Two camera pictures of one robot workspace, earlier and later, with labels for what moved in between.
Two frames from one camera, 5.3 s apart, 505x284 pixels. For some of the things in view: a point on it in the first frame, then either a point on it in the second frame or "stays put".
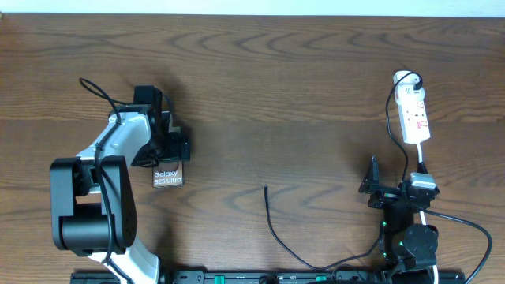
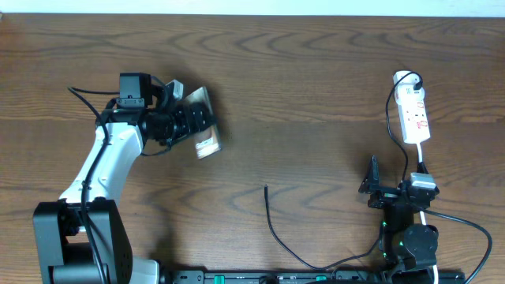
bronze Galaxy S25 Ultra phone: (168, 173) -> (207, 142)
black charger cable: (418, 84) stays put
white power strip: (409, 96) stays put
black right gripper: (384, 196) stays put
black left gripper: (174, 151) -> (187, 125)
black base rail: (271, 277) stays put
